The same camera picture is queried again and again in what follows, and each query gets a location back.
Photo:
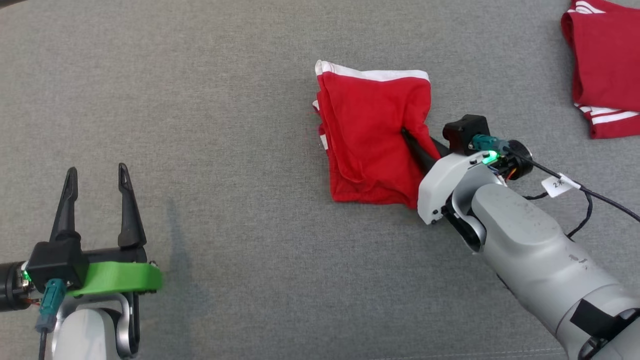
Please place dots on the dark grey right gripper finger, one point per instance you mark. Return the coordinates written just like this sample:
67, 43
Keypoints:
442, 150
422, 152

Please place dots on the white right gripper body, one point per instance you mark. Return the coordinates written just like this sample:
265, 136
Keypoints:
440, 185

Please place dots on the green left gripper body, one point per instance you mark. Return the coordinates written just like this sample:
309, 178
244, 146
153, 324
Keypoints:
125, 277

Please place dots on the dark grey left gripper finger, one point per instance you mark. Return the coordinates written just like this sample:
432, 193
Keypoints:
67, 215
130, 220

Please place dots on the red shorts with white stripe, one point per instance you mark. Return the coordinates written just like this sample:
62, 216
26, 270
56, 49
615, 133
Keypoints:
370, 135

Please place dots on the red and white jersey shirt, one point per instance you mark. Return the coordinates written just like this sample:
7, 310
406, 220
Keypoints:
607, 65

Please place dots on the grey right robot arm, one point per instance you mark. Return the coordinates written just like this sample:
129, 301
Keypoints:
525, 235

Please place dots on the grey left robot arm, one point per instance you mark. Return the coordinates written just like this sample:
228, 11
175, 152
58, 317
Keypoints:
85, 335

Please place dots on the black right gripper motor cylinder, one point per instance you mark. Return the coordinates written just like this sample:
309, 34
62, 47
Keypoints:
522, 160

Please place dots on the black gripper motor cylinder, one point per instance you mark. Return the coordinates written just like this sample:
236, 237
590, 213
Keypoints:
12, 287
522, 160

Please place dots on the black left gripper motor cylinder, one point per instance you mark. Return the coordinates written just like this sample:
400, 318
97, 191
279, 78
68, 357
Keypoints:
12, 287

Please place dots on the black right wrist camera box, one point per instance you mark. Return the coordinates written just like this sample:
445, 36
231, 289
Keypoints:
465, 132

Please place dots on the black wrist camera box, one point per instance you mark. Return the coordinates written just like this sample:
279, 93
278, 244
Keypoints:
465, 132
55, 262

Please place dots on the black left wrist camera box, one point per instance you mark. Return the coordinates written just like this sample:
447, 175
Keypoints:
55, 262

